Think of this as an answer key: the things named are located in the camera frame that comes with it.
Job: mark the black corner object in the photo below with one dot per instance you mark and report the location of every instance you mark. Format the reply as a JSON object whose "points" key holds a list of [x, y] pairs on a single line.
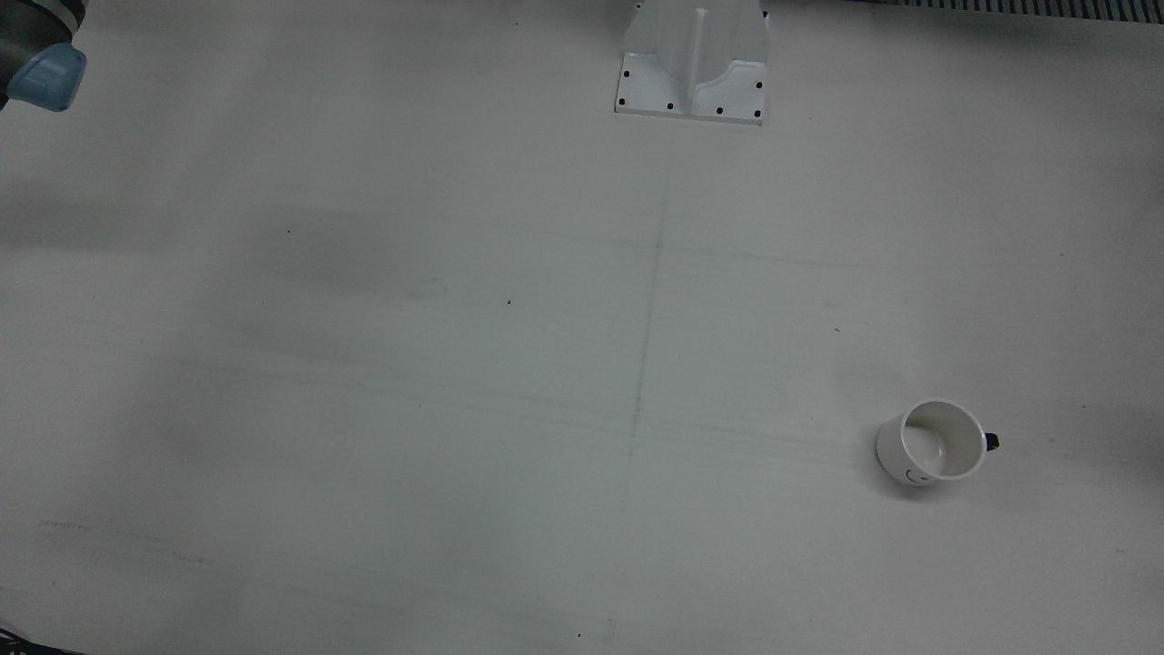
{"points": [[23, 644]]}

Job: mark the white bolted mounting bracket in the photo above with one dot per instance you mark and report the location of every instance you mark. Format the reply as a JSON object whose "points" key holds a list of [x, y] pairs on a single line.
{"points": [[696, 64]]}

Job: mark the slatted vent grille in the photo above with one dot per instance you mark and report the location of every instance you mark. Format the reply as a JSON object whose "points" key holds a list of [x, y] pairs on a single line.
{"points": [[1028, 5]]}

